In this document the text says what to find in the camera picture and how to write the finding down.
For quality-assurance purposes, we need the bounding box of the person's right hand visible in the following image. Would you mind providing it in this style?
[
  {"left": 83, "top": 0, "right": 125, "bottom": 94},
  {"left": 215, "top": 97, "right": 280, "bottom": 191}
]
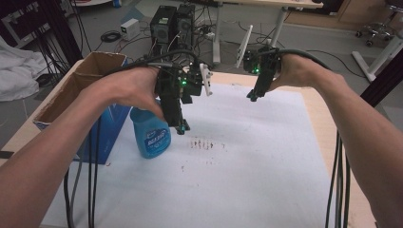
[{"left": 268, "top": 52, "right": 347, "bottom": 93}]

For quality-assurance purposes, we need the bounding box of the small white device box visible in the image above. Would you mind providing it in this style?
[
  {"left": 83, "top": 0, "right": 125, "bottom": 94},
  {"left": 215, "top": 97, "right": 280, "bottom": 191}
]
[{"left": 120, "top": 17, "right": 141, "bottom": 42}]

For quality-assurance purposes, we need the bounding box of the open cardboard box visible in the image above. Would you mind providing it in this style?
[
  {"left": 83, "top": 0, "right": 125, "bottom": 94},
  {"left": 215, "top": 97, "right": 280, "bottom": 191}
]
[{"left": 32, "top": 51, "right": 133, "bottom": 165}]

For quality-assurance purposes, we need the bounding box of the white table mat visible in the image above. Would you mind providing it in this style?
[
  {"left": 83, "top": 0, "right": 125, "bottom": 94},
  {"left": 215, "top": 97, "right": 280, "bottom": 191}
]
[{"left": 40, "top": 83, "right": 337, "bottom": 228}]

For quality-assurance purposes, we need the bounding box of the black metal frame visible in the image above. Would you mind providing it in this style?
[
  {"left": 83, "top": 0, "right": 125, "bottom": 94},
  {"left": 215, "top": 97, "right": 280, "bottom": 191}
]
[{"left": 0, "top": 0, "right": 84, "bottom": 69}]

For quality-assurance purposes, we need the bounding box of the office chair base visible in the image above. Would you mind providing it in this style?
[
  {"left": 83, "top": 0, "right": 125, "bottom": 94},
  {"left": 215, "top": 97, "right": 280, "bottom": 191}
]
[{"left": 355, "top": 21, "right": 397, "bottom": 48}]

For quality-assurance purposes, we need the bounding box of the white crumpled cloth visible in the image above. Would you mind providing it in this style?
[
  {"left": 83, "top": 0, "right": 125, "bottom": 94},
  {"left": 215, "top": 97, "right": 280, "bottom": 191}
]
[{"left": 0, "top": 35, "right": 49, "bottom": 103}]

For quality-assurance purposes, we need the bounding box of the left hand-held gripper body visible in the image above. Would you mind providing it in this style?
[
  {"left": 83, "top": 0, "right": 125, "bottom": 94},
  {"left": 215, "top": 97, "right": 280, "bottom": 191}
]
[{"left": 154, "top": 61, "right": 214, "bottom": 128}]

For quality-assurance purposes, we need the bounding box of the black computer tower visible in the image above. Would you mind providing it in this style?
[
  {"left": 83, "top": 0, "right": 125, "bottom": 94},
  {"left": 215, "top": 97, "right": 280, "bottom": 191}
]
[
  {"left": 175, "top": 3, "right": 197, "bottom": 51},
  {"left": 149, "top": 5, "right": 178, "bottom": 55}
]

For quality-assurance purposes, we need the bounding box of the white-legged desk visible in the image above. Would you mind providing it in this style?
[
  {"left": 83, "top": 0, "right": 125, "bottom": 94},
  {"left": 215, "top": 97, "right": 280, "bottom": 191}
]
[{"left": 211, "top": 0, "right": 325, "bottom": 65}]

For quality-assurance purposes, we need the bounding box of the black metal stand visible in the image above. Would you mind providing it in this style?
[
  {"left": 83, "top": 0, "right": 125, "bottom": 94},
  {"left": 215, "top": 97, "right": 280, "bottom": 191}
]
[{"left": 360, "top": 47, "right": 403, "bottom": 108}]

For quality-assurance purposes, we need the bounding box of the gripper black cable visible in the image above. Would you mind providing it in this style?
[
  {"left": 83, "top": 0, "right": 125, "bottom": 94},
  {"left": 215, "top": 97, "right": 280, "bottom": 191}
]
[
  {"left": 275, "top": 47, "right": 352, "bottom": 228},
  {"left": 62, "top": 48, "right": 202, "bottom": 228}
]

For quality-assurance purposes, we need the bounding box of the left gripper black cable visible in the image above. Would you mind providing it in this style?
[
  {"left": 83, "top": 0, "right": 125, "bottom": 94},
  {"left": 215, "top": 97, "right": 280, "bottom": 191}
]
[{"left": 62, "top": 48, "right": 202, "bottom": 228}]

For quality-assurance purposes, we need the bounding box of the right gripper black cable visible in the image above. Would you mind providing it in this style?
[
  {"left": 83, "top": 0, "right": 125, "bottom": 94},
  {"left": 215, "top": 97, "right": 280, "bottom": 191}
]
[{"left": 275, "top": 47, "right": 352, "bottom": 228}]

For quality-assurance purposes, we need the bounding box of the blue spray bottle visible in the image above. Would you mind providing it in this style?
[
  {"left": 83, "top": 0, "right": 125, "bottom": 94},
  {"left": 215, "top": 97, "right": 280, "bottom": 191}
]
[{"left": 129, "top": 99, "right": 172, "bottom": 160}]

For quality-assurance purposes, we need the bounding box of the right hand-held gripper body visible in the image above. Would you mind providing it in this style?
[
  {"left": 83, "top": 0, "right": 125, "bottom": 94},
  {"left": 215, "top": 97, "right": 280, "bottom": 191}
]
[{"left": 235, "top": 25, "right": 282, "bottom": 97}]

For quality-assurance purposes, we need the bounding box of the person's left hand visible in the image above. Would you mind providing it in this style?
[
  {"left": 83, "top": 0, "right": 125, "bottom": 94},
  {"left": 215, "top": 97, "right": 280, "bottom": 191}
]
[{"left": 78, "top": 66, "right": 166, "bottom": 123}]

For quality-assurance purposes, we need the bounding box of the white desk leg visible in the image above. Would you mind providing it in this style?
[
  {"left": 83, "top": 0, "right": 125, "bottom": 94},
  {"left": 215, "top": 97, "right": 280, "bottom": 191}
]
[{"left": 351, "top": 32, "right": 403, "bottom": 84}]

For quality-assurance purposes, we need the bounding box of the coiled black cable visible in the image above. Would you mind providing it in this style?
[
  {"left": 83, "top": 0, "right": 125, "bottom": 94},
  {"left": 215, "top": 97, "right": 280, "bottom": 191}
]
[{"left": 100, "top": 29, "right": 123, "bottom": 44}]

